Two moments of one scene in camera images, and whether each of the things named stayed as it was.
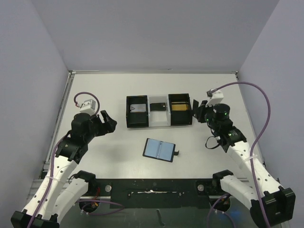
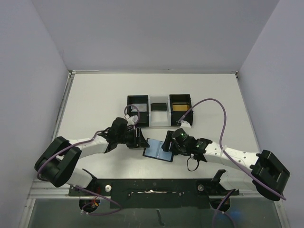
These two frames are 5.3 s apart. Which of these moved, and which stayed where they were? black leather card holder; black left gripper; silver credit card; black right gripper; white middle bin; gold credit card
Moved: black right gripper; black left gripper
Stayed: white middle bin; silver credit card; black leather card holder; gold credit card
